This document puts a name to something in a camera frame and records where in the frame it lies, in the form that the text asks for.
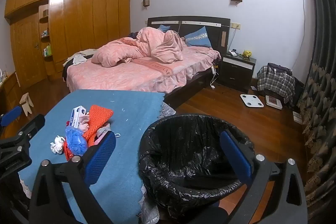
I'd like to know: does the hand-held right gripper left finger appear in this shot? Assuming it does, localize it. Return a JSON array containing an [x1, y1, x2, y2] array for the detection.
[[28, 132, 117, 224]]

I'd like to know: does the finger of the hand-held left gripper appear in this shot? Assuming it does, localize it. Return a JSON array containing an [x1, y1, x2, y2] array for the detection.
[[0, 114, 46, 152], [0, 106, 23, 128]]

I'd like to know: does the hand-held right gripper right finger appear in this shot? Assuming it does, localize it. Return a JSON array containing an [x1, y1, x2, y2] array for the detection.
[[220, 130, 308, 224]]

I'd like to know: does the black bagged trash bin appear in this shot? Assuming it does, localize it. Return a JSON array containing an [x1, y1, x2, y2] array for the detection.
[[139, 114, 255, 219]]

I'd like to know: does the wooden wardrobe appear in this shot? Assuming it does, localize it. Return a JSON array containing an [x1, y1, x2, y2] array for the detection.
[[5, 0, 132, 90]]

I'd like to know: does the blue plastic bag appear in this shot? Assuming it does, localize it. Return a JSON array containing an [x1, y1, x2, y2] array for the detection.
[[64, 126, 88, 157]]

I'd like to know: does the dark nightstand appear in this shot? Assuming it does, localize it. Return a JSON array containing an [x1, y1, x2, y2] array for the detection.
[[218, 53, 257, 93]]

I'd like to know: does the plaid bag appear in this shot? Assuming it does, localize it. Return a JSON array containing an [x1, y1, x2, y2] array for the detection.
[[257, 67, 296, 106]]

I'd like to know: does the blue pillow with white band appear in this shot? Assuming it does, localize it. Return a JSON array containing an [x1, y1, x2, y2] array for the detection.
[[184, 26, 213, 47]]

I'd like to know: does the dark purple bag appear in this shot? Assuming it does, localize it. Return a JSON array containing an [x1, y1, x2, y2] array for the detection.
[[267, 63, 293, 77]]

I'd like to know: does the scale with dark centre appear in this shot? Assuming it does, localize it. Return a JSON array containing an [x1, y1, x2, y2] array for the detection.
[[265, 95, 283, 110]]

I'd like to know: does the red cloth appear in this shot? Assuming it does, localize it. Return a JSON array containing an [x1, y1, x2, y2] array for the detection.
[[63, 140, 73, 161]]

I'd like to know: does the white and blue box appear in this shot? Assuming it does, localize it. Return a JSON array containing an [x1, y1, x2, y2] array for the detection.
[[69, 106, 87, 128]]

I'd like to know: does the pink wrapper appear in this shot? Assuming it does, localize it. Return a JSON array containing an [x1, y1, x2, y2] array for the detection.
[[79, 114, 91, 135]]

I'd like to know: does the pink quilt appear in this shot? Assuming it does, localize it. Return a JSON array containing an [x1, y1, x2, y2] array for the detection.
[[91, 27, 184, 68]]

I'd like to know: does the low wooden cabinet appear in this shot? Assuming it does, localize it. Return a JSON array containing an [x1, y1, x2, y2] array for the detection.
[[0, 72, 19, 114]]

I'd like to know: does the white tissue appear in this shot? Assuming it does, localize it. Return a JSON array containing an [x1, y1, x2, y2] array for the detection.
[[50, 135, 65, 154]]

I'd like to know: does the pile of clothes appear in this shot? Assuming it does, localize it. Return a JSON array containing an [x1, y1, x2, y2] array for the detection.
[[62, 48, 97, 80]]

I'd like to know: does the orange foam net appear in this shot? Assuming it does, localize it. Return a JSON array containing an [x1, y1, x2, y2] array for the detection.
[[83, 105, 114, 147]]

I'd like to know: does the black bag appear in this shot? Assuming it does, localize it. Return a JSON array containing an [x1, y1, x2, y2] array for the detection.
[[291, 76, 305, 109]]

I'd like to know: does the white bathroom scale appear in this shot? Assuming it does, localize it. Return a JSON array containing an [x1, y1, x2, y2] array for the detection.
[[240, 93, 264, 108]]

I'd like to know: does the patterned dark curtain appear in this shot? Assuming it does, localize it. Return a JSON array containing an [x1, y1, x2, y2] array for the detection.
[[297, 0, 336, 224]]

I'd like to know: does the bed with dark headboard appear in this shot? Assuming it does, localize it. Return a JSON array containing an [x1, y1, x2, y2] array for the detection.
[[63, 16, 231, 109]]

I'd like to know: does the small wooden stool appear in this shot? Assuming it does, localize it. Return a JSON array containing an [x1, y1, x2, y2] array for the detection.
[[20, 92, 34, 117]]

